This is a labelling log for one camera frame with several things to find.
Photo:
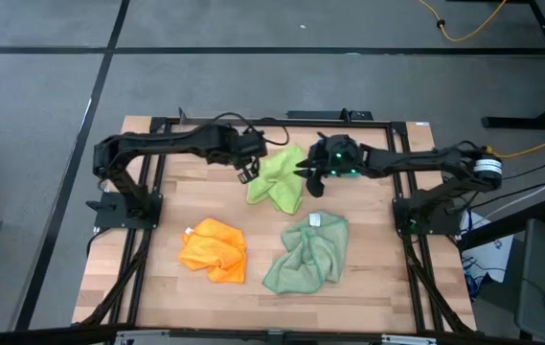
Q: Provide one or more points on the black overhead rig beam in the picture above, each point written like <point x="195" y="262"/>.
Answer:
<point x="37" y="335"/>

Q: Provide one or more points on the silver metal bracket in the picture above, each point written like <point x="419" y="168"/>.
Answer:
<point x="406" y="340"/>

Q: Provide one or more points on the black desk leg frame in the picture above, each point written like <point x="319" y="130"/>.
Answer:
<point x="516" y="122"/>

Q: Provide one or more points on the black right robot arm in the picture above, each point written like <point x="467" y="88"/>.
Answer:
<point x="420" y="160"/>

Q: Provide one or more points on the lime green microfiber towel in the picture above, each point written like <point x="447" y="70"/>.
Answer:
<point x="279" y="184"/>

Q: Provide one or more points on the black table beam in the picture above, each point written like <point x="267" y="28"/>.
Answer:
<point x="502" y="229"/>

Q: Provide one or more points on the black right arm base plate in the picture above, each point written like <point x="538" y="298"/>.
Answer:
<point x="447" y="226"/>

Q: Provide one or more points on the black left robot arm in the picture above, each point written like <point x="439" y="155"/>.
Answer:
<point x="166" y="141"/>

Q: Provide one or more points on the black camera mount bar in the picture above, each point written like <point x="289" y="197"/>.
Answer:
<point x="329" y="115"/>

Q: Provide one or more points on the orange microfiber towel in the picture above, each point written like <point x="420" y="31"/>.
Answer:
<point x="214" y="251"/>

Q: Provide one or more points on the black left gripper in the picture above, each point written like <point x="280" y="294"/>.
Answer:
<point x="241" y="163"/>

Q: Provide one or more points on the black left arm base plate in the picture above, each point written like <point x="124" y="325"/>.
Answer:
<point x="109" y="221"/>

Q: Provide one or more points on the white paper sheet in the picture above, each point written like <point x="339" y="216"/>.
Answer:
<point x="497" y="249"/>

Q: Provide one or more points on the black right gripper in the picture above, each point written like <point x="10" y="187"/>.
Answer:
<point x="336" y="160"/>

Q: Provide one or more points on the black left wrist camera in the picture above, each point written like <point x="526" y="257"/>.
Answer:
<point x="254" y="144"/>

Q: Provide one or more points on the black aluminium table frame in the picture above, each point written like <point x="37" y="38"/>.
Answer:
<point x="377" y="124"/>

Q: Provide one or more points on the sage green microfiber towel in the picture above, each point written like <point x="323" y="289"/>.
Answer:
<point x="308" y="259"/>

